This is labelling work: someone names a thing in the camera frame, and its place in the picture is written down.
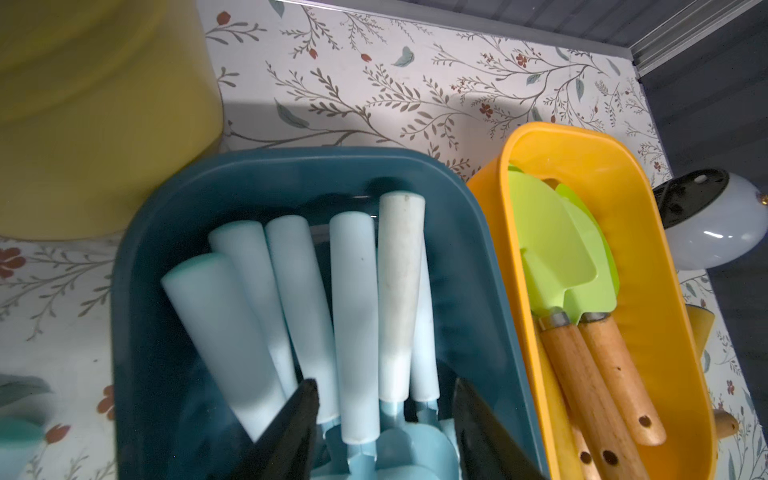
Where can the teal storage box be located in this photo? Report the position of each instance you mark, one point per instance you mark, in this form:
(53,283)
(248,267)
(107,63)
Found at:
(172,421)

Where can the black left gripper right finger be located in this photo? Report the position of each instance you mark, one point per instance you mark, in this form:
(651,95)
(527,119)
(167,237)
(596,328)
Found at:
(486,449)

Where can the white handled blue shovel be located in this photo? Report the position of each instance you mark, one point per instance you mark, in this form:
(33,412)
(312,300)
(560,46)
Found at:
(399,253)

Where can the yellow pencil cup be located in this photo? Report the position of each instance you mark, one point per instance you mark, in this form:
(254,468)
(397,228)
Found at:
(101,102)

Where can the green shovel yellow handle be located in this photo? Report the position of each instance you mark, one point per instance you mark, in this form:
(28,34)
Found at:
(701,323)

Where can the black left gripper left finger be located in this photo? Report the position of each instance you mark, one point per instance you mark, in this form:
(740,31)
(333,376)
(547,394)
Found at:
(286,449)

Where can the green shovel brown handle front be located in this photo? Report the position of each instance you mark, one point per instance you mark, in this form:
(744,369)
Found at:
(556,260)

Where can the light blue shovel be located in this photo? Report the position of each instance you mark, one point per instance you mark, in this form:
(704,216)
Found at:
(355,316)
(306,310)

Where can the green shovel wooden handle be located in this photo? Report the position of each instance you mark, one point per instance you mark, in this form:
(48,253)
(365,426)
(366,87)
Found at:
(596,302)

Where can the yellow storage box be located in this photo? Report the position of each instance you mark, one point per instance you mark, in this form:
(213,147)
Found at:
(651,314)

